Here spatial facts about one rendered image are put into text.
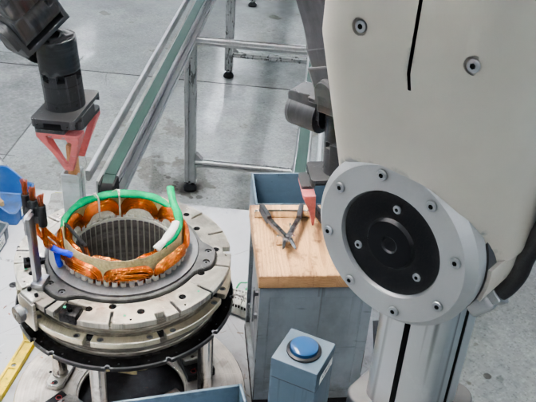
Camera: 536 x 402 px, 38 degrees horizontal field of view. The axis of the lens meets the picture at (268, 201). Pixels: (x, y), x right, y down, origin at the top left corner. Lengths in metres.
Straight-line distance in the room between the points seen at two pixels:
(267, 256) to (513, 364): 1.64
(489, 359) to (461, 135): 2.22
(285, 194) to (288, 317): 0.30
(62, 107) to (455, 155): 0.70
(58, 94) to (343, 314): 0.56
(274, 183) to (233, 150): 2.23
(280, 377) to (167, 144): 2.68
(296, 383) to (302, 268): 0.19
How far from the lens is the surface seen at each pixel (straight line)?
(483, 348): 2.79
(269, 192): 1.48
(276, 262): 1.23
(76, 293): 1.12
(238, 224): 1.81
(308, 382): 1.12
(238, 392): 1.04
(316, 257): 1.25
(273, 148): 3.73
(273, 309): 1.25
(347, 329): 1.30
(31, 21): 1.08
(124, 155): 2.11
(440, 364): 0.81
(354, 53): 0.57
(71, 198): 1.24
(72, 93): 1.14
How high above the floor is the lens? 1.81
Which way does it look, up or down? 33 degrees down
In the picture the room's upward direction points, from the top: 4 degrees clockwise
